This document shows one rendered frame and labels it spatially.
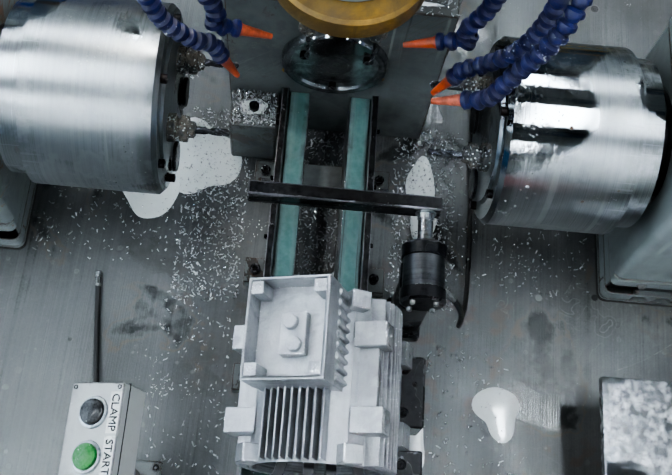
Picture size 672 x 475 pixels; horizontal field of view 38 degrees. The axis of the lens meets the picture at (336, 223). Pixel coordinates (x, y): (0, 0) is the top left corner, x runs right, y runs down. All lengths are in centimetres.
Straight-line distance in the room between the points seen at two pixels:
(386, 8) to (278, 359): 41
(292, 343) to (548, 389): 50
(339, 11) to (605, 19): 82
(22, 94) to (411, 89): 55
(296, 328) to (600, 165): 42
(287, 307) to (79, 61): 38
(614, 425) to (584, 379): 15
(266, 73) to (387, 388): 51
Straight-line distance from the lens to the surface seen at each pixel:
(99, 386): 115
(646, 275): 145
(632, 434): 137
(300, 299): 113
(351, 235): 136
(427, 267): 122
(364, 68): 136
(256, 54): 137
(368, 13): 102
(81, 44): 121
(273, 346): 112
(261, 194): 125
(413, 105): 146
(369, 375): 113
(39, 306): 148
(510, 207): 124
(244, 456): 113
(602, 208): 126
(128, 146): 120
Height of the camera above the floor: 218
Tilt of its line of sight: 68 degrees down
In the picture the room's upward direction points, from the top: 11 degrees clockwise
